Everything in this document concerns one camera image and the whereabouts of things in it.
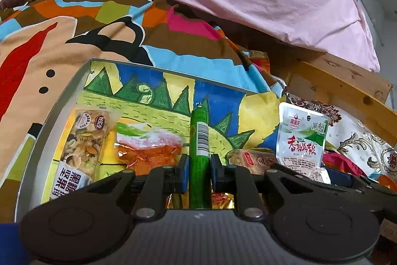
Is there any gold snack packet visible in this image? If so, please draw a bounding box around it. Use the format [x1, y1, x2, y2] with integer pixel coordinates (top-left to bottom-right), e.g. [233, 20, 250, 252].
[211, 192, 234, 210]

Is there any metal tray with drawing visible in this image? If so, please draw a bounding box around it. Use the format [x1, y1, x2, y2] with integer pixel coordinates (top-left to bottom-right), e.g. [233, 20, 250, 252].
[14, 60, 280, 221]

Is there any white green tofu snack pack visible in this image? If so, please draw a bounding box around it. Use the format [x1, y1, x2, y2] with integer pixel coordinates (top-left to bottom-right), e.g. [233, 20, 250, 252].
[276, 102, 331, 184]

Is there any nut bar clear packet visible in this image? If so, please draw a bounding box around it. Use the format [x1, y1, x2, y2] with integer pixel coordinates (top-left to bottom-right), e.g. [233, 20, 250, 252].
[49, 105, 122, 200]

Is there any right wooden bed rail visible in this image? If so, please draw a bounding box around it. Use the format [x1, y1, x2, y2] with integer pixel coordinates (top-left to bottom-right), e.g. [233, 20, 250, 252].
[271, 51, 396, 146]

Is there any colourful monkey bedspread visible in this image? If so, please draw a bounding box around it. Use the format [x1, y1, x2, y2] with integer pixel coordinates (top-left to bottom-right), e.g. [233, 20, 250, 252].
[1, 0, 279, 223]

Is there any blue white tube packet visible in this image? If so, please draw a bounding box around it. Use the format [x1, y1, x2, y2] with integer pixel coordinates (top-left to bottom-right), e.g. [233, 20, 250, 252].
[0, 223, 31, 265]

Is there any floral satin quilt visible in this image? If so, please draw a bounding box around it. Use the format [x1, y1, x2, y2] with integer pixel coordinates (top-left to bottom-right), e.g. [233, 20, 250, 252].
[290, 94, 396, 181]

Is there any orange chicken snack packet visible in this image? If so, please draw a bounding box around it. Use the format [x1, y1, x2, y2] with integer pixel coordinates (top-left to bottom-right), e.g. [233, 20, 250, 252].
[114, 122, 184, 176]

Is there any red rice cracker packet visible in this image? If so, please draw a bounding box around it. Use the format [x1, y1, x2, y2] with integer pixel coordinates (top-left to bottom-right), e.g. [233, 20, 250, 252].
[225, 149, 277, 175]

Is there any green sausage stick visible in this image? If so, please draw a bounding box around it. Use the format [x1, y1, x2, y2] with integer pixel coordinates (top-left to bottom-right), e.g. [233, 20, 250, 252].
[189, 102, 211, 209]

